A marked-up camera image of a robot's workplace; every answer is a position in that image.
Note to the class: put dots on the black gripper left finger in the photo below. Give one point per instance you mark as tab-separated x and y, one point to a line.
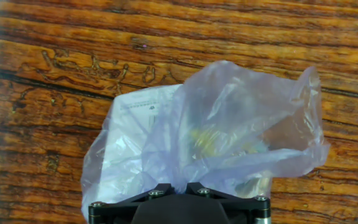
117	211

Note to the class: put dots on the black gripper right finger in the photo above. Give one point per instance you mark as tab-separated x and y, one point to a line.
247	210

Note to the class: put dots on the yellow packet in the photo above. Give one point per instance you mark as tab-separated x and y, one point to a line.
207	141

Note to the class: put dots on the white printed box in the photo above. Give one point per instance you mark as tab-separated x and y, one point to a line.
129	124

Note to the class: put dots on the translucent purple plastic bag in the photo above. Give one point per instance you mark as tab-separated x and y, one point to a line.
244	109

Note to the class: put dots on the wood grain table mat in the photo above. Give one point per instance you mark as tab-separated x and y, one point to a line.
42	31

